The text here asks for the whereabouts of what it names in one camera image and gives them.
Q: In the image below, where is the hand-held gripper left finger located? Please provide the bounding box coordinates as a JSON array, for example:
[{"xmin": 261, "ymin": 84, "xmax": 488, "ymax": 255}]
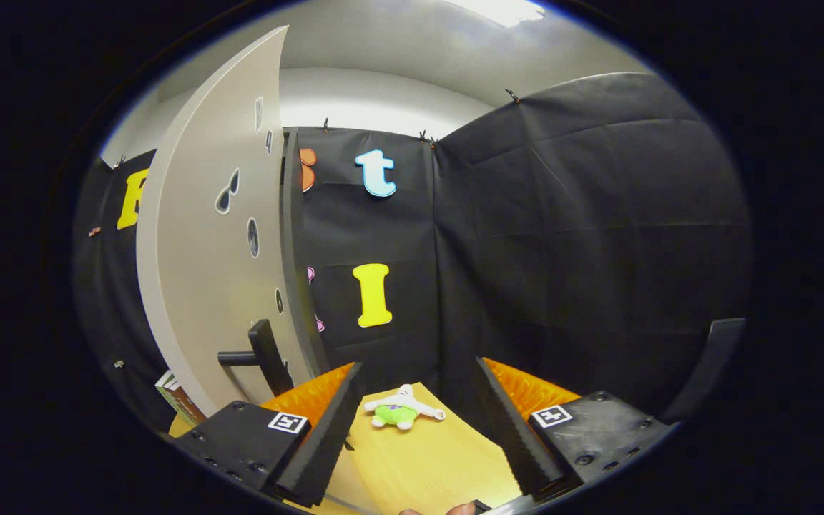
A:
[{"xmin": 171, "ymin": 361, "xmax": 364, "ymax": 509}]

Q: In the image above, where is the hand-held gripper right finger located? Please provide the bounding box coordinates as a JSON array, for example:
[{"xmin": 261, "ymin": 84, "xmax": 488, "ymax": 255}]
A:
[{"xmin": 475, "ymin": 356, "xmax": 674, "ymax": 501}]

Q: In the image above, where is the black door handle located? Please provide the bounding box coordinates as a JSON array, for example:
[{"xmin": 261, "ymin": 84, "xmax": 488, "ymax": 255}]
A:
[{"xmin": 217, "ymin": 319, "xmax": 295, "ymax": 396}]

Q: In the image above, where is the beige cabinet door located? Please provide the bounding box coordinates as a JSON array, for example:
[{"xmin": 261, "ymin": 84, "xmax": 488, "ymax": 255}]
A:
[{"xmin": 135, "ymin": 25, "xmax": 316, "ymax": 419}]

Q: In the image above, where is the white green plush toy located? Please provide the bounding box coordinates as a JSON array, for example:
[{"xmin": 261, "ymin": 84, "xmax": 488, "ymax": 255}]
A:
[{"xmin": 363, "ymin": 384, "xmax": 447, "ymax": 431}]

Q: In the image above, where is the black backdrop cloth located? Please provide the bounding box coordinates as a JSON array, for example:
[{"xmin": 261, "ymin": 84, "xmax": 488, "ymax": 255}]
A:
[{"xmin": 72, "ymin": 72, "xmax": 752, "ymax": 437}]

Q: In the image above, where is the grey cabinet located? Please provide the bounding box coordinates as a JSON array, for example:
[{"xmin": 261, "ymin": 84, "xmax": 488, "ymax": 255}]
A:
[{"xmin": 280, "ymin": 129, "xmax": 330, "ymax": 380}]

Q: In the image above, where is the dark curved object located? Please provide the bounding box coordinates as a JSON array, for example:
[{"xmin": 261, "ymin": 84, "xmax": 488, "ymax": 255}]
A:
[{"xmin": 661, "ymin": 318, "xmax": 746, "ymax": 424}]

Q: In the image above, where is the long ceiling light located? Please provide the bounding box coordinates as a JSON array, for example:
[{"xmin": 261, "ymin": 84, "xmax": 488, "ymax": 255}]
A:
[{"xmin": 444, "ymin": 0, "xmax": 547, "ymax": 28}]

